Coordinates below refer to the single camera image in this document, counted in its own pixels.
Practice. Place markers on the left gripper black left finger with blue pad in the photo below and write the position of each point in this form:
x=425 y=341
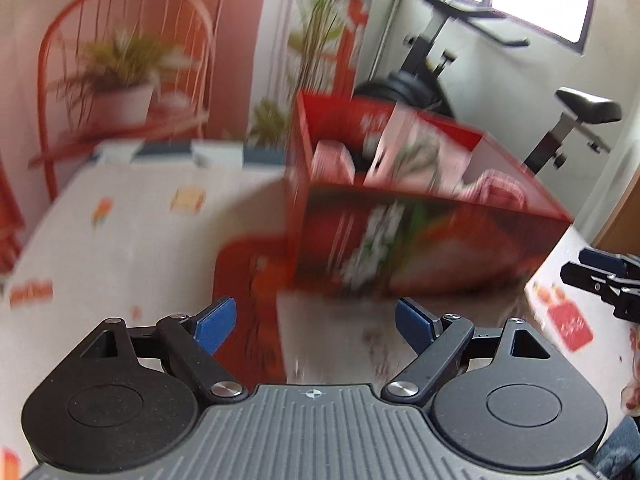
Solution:
x=189 y=343

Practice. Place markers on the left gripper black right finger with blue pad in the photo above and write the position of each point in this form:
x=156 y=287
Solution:
x=437 y=341

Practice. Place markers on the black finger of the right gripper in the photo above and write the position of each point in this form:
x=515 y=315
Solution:
x=590 y=280

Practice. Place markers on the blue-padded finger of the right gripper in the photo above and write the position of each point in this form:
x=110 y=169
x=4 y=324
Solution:
x=616 y=264

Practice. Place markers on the pink waffle towel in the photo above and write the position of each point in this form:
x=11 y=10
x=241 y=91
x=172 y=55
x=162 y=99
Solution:
x=359 y=154

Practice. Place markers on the wooden cabinet panel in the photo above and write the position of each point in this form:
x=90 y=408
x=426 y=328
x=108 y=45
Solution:
x=621 y=233

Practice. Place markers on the patterned white tablecloth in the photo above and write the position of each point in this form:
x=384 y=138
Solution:
x=125 y=246

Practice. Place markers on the red cardboard box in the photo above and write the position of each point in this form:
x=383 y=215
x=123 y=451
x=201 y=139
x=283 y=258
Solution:
x=420 y=246

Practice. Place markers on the black exercise bike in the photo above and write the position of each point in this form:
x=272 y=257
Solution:
x=493 y=80

